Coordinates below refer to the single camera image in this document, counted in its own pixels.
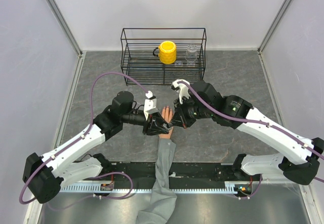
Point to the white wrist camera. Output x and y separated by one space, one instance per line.
181 87
150 106

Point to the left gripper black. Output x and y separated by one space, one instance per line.
155 127

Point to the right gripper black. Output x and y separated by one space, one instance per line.
179 118

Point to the person's left hand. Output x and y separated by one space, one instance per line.
167 114

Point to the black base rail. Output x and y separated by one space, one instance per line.
180 176

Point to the white slotted cable duct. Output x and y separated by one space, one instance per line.
101 188

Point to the clear upturned glass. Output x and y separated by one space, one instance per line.
191 54

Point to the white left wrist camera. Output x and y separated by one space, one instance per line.
150 106

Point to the small clear glass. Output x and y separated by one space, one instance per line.
178 64

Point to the grey sleeved forearm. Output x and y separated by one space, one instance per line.
162 205

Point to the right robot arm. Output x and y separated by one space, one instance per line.
297 158

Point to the yellow mug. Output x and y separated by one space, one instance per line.
166 52

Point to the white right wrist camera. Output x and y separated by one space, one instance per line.
181 87

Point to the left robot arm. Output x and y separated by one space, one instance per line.
47 174

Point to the black wire dish rack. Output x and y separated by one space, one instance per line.
137 60

